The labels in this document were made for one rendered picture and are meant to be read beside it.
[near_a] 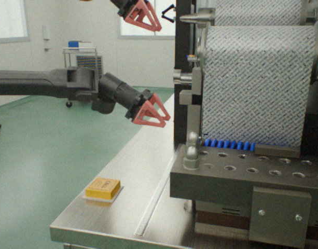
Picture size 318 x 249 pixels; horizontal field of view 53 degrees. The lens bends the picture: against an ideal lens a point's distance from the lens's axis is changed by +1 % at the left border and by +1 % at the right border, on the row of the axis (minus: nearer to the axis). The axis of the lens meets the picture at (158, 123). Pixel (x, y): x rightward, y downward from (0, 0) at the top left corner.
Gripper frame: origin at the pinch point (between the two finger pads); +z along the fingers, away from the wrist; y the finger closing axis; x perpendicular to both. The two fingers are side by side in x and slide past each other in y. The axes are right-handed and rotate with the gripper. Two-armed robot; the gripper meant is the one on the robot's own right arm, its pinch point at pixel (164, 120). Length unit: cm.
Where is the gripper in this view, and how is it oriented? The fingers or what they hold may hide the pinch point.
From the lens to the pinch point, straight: 83.3
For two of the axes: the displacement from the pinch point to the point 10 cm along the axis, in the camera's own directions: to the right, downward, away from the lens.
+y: -2.4, 3.0, -9.2
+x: 4.9, -7.8, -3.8
